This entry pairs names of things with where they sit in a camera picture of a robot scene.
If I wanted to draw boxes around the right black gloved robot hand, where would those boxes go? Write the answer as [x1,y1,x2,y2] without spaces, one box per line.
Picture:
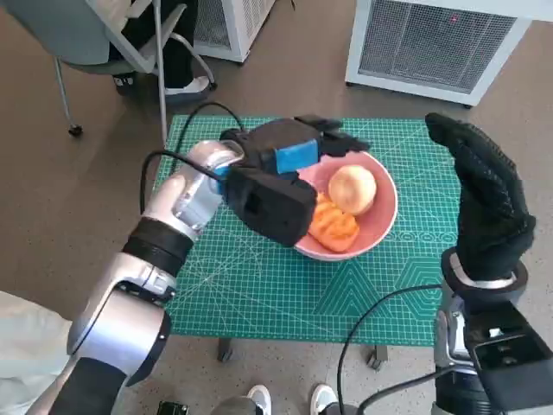
[425,112,537,282]

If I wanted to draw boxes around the left bare black robot hand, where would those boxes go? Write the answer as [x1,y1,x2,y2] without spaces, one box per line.
[245,114,373,176]

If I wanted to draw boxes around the round toy bread bun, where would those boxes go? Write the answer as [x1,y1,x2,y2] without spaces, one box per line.
[327,164,378,217]

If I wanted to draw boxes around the long toy bread loaf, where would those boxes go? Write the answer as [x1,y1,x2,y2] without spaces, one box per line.
[307,192,360,253]

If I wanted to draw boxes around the pink bowl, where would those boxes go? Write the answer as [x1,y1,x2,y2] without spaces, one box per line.
[293,149,398,263]

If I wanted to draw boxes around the small white mesh cabinet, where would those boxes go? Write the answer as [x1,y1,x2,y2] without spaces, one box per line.
[192,0,277,64]

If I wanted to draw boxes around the person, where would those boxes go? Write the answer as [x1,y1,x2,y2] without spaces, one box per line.
[86,0,217,103]

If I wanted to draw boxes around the green cutting mat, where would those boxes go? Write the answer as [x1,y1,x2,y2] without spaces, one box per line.
[163,114,463,347]

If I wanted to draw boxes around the large white mesh cabinet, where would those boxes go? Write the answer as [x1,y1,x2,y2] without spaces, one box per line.
[344,0,535,109]

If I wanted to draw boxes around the grey table leg caster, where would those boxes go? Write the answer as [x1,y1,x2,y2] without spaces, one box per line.
[366,345,388,371]
[218,336,235,363]

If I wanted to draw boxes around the grey chair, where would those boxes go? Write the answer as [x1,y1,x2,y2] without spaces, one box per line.
[3,0,217,139]

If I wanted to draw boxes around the small black device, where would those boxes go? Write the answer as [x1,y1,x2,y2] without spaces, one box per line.
[157,400,191,415]

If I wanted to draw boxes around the white fabric cover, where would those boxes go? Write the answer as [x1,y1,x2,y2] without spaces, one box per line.
[0,290,73,415]

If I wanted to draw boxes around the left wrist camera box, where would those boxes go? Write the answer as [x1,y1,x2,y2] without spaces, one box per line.
[224,166,319,248]

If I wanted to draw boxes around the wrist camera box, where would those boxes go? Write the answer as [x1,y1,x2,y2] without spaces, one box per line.
[464,297,553,405]
[224,166,319,248]

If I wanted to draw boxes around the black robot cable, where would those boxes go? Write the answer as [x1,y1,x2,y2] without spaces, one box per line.
[140,149,232,215]
[175,102,247,152]
[335,284,444,415]
[357,373,442,415]

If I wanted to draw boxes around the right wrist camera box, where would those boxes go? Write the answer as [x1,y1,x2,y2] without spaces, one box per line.
[464,297,553,405]

